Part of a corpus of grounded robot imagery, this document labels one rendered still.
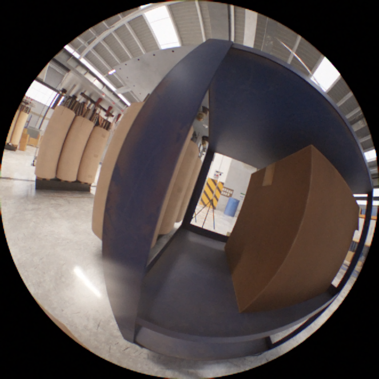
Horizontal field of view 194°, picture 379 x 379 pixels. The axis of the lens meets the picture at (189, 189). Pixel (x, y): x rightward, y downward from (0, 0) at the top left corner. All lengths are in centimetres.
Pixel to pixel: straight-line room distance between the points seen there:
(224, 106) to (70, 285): 98
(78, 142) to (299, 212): 206
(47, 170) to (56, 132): 50
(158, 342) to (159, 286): 39
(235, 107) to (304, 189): 19
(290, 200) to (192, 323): 24
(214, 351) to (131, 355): 33
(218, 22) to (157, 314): 430
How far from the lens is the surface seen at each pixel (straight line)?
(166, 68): 87
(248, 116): 27
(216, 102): 25
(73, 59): 934
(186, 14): 1019
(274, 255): 21
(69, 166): 197
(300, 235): 19
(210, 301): 24
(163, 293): 22
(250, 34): 771
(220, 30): 414
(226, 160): 624
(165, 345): 58
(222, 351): 66
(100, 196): 70
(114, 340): 70
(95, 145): 212
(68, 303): 78
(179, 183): 94
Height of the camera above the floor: 69
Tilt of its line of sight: 1 degrees down
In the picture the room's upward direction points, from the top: 19 degrees clockwise
